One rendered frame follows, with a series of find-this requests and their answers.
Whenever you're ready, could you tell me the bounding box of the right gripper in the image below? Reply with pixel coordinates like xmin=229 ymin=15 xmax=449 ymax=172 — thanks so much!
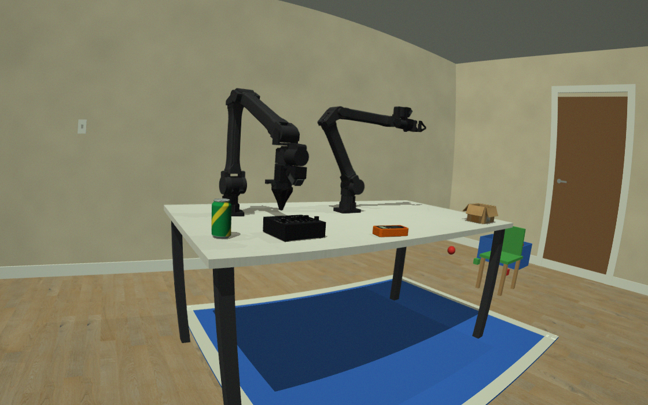
xmin=265 ymin=179 xmax=293 ymax=211

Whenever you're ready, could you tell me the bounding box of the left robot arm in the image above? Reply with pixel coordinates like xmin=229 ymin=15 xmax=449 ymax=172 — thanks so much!
xmin=318 ymin=106 xmax=414 ymax=213

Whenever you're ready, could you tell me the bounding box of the black lighting desk fader panel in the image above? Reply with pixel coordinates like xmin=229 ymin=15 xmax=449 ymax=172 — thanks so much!
xmin=263 ymin=215 xmax=326 ymax=242

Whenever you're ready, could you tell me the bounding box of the brown cardboard box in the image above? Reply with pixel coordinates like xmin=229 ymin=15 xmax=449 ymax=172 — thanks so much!
xmin=463 ymin=203 xmax=498 ymax=224

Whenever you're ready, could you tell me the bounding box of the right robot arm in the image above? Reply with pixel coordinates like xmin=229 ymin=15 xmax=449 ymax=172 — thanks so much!
xmin=219 ymin=88 xmax=309 ymax=216

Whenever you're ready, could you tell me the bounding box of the orange digital multimeter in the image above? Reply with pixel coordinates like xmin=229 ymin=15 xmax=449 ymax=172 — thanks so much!
xmin=373 ymin=225 xmax=408 ymax=237

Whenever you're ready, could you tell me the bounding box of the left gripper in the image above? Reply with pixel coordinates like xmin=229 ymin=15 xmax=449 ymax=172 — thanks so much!
xmin=403 ymin=120 xmax=426 ymax=132

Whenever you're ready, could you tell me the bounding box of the green and yellow drink can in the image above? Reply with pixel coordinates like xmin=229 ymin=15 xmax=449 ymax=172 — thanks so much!
xmin=212 ymin=198 xmax=231 ymax=239

